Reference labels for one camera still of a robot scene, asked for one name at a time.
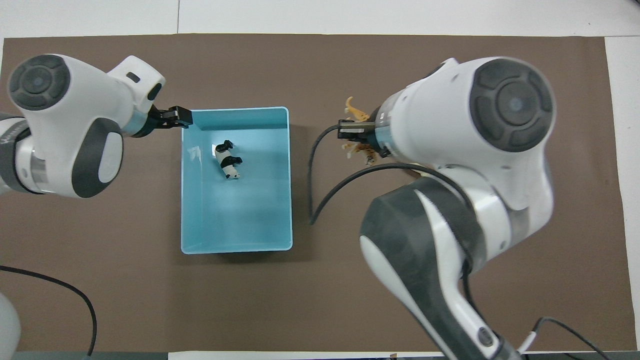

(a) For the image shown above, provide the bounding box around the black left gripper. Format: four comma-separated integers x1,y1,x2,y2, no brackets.
149,106,194,130

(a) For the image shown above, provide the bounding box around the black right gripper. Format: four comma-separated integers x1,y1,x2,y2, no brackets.
338,119,376,141

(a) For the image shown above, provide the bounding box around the orange striped tiger toy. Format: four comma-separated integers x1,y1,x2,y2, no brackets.
343,96,382,167

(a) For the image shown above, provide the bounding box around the black and white panda toy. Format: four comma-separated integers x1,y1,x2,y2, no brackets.
213,140,244,181

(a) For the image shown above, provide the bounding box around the light blue storage box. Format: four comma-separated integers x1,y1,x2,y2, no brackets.
180,106,293,255

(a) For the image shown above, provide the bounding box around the brown paper table mat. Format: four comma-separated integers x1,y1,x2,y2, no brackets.
0,33,638,353

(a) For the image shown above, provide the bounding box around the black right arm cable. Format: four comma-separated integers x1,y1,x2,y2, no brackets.
307,122,477,321

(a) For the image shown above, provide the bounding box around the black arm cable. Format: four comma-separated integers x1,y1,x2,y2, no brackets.
0,265,97,357
307,122,477,321

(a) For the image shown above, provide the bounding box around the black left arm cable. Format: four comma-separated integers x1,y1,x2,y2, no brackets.
0,265,97,357

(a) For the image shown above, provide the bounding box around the thin black and white cable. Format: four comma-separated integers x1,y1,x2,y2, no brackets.
516,316,610,360

